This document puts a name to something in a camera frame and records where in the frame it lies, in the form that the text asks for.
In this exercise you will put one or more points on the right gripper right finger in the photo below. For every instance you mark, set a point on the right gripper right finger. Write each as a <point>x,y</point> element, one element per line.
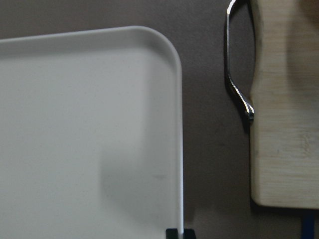
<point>189,234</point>

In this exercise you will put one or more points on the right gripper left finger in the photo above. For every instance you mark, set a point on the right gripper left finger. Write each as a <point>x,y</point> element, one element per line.
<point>171,234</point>

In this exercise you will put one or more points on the beige rabbit tray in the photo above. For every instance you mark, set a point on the beige rabbit tray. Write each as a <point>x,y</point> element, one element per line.
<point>91,135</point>

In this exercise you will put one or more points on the bamboo cutting board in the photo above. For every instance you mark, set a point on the bamboo cutting board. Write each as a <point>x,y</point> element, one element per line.
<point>284,136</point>

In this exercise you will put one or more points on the metal cutting board handle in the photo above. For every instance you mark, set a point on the metal cutting board handle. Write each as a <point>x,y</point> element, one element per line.
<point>247,108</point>

